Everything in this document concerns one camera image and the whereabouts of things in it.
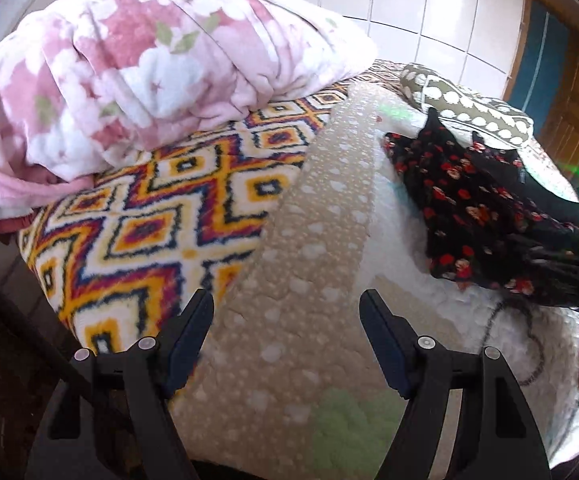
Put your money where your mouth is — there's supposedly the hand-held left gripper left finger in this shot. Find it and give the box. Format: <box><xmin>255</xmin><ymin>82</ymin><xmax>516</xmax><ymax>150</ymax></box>
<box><xmin>24</xmin><ymin>287</ymin><xmax>215</xmax><ymax>480</ymax></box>

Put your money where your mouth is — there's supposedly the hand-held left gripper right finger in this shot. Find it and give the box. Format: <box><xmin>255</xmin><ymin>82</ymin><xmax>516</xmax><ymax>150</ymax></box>
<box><xmin>359</xmin><ymin>289</ymin><xmax>553</xmax><ymax>480</ymax></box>

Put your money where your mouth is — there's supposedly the black red floral garment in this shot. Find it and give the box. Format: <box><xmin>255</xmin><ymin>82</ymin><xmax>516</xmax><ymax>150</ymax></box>
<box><xmin>381</xmin><ymin>107</ymin><xmax>579</xmax><ymax>308</ymax></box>

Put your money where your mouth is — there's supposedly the beige dotted quilted bedspread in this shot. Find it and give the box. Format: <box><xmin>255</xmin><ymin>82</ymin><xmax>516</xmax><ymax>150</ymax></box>
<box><xmin>168</xmin><ymin>80</ymin><xmax>579</xmax><ymax>480</ymax></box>

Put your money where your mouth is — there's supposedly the brown wooden door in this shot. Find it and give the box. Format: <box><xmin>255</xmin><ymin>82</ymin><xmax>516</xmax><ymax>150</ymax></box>
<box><xmin>538</xmin><ymin>35</ymin><xmax>579</xmax><ymax>182</ymax></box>

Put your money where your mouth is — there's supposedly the geometric patterned plush blanket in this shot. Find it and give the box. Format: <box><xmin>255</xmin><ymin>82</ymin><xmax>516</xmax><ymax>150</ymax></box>
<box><xmin>18</xmin><ymin>59</ymin><xmax>410</xmax><ymax>357</ymax></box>

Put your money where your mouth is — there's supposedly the olive white polka dot pillow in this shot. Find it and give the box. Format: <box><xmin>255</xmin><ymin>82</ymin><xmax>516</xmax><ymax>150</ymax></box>
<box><xmin>400</xmin><ymin>62</ymin><xmax>535</xmax><ymax>149</ymax></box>

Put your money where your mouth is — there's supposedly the white glossy wardrobe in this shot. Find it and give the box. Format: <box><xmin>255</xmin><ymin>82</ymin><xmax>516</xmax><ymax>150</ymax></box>
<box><xmin>189</xmin><ymin>0</ymin><xmax>526</xmax><ymax>102</ymax></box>

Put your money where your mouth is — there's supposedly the pink floral fleece blanket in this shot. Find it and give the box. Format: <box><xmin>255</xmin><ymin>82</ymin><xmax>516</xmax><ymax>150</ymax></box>
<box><xmin>0</xmin><ymin>0</ymin><xmax>379</xmax><ymax>237</ymax></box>

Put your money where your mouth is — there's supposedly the dark wooden bed frame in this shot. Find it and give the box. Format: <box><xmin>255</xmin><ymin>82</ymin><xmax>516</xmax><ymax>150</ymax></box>
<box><xmin>0</xmin><ymin>254</ymin><xmax>101</xmax><ymax>480</ymax></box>

